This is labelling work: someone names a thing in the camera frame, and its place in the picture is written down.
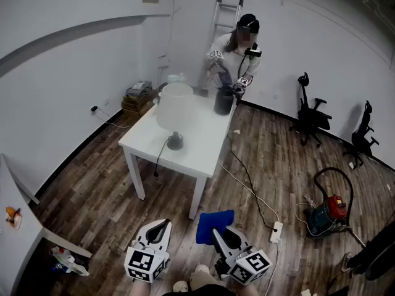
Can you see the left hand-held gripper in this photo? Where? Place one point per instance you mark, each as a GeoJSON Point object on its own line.
{"type": "Point", "coordinates": [140, 262]}

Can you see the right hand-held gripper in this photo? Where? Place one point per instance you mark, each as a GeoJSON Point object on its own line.
{"type": "Point", "coordinates": [253, 265]}

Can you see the blue cloth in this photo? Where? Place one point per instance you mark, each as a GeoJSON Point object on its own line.
{"type": "Point", "coordinates": [211, 224]}

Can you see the white table lamp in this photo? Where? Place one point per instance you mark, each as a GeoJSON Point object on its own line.
{"type": "Point", "coordinates": [176, 109]}

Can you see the person's right forearm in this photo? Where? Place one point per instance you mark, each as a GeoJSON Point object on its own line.
{"type": "Point", "coordinates": [242, 290]}

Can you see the person's left forearm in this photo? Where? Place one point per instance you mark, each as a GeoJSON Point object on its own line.
{"type": "Point", "coordinates": [142, 288]}

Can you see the white power strip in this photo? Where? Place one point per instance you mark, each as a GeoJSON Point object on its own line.
{"type": "Point", "coordinates": [276, 231]}

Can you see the person's beige shoe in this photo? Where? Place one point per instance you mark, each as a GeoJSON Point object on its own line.
{"type": "Point", "coordinates": [180, 287]}

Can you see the person's black clothing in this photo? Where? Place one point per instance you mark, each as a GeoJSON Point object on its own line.
{"type": "Point", "coordinates": [200, 292]}

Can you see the clear plastic bottles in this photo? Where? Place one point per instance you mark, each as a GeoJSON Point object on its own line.
{"type": "Point", "coordinates": [69, 262]}

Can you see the red and teal vacuum cleaner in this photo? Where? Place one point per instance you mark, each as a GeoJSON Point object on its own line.
{"type": "Point", "coordinates": [327, 216]}

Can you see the white table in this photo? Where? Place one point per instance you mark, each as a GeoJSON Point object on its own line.
{"type": "Point", "coordinates": [203, 134]}

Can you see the stack of wooden crates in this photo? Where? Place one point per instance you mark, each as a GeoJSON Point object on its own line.
{"type": "Point", "coordinates": [135, 105]}

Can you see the orange snack packet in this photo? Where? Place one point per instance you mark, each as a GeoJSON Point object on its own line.
{"type": "Point", "coordinates": [14, 217]}

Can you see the black power adapter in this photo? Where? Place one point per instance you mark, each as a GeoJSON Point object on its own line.
{"type": "Point", "coordinates": [94, 108]}

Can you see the black kettle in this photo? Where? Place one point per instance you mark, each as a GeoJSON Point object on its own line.
{"type": "Point", "coordinates": [223, 102]}

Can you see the black office chair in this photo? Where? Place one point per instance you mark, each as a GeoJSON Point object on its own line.
{"type": "Point", "coordinates": [362, 136]}
{"type": "Point", "coordinates": [310, 117]}

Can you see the grey device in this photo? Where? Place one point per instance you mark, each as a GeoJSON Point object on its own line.
{"type": "Point", "coordinates": [139, 88]}

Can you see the green lidded jar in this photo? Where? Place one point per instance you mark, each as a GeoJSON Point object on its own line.
{"type": "Point", "coordinates": [176, 79]}

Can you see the dark grey cloth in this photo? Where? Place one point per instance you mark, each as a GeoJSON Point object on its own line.
{"type": "Point", "coordinates": [225, 76]}

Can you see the aluminium ladder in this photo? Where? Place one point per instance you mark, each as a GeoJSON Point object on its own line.
{"type": "Point", "coordinates": [226, 9]}

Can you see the white wall box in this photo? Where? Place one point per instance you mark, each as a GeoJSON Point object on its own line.
{"type": "Point", "coordinates": [163, 61]}

